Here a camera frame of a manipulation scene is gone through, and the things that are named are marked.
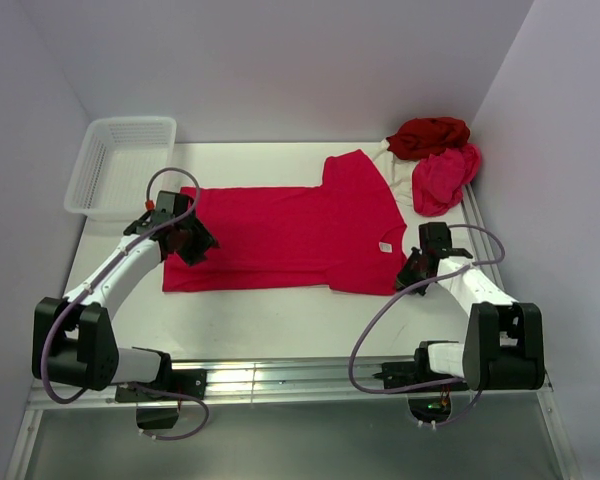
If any bright red t-shirt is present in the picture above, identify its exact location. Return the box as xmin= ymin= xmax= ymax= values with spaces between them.
xmin=162 ymin=150 xmax=407 ymax=295

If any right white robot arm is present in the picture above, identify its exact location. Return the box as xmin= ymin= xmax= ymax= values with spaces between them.
xmin=396 ymin=222 xmax=546 ymax=391

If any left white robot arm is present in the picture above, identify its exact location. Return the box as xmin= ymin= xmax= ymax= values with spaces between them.
xmin=32 ymin=191 xmax=218 ymax=404

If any pink t-shirt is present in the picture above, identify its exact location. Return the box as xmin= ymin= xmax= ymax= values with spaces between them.
xmin=412 ymin=144 xmax=482 ymax=217

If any white t-shirt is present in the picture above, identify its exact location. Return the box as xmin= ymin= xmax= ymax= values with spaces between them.
xmin=371 ymin=139 xmax=417 ymax=207

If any white plastic mesh basket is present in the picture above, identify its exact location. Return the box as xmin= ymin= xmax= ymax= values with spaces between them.
xmin=64 ymin=116 xmax=177 ymax=221

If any dark red t-shirt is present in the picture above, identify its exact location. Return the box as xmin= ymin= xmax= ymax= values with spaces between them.
xmin=386 ymin=117 xmax=470 ymax=160

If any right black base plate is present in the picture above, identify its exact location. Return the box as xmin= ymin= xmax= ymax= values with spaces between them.
xmin=374 ymin=361 xmax=421 ymax=394

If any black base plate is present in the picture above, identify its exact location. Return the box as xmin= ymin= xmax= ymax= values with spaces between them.
xmin=115 ymin=369 xmax=207 ymax=403
xmin=374 ymin=361 xmax=421 ymax=394

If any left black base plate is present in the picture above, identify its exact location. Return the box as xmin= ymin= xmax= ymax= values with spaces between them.
xmin=115 ymin=369 xmax=207 ymax=403

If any aluminium mounting rail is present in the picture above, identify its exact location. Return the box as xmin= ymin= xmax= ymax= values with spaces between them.
xmin=27 ymin=353 xmax=554 ymax=411

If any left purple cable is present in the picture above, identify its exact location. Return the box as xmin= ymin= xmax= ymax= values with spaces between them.
xmin=38 ymin=167 xmax=211 ymax=442

